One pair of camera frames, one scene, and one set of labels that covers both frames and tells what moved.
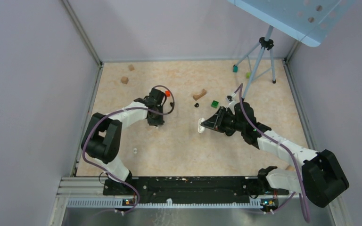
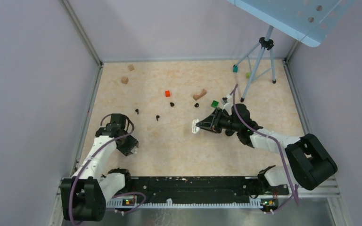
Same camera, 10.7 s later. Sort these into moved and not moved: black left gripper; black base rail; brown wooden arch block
Moved: black left gripper
Not moved: black base rail; brown wooden arch block
